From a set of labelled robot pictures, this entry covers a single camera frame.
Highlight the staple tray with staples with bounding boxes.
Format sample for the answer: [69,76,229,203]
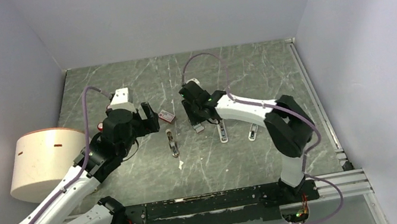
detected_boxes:
[193,123,205,133]

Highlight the red staple box sleeve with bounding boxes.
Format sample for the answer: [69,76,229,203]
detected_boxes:
[158,110,176,124]

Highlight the small beige stapler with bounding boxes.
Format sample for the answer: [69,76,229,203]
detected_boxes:
[165,129,179,157]

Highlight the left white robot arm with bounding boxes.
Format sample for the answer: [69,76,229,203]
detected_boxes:
[19,102,160,224]

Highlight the small blue stapler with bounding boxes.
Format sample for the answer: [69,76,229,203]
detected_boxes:
[248,124,259,141]

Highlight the white cylindrical container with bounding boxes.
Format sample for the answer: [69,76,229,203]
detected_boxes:
[10,128,85,203]

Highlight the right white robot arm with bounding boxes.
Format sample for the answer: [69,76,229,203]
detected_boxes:
[179,81,320,202]

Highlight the red stamp near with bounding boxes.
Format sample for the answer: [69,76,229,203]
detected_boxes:
[97,122,103,132]

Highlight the long white stapler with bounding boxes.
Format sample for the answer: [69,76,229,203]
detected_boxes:
[217,120,229,144]

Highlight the aluminium frame rail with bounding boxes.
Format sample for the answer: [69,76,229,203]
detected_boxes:
[26,167,374,224]

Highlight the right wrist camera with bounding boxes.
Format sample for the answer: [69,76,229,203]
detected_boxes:
[191,78,201,87]

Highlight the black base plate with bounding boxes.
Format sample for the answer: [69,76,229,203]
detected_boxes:
[110,180,320,224]

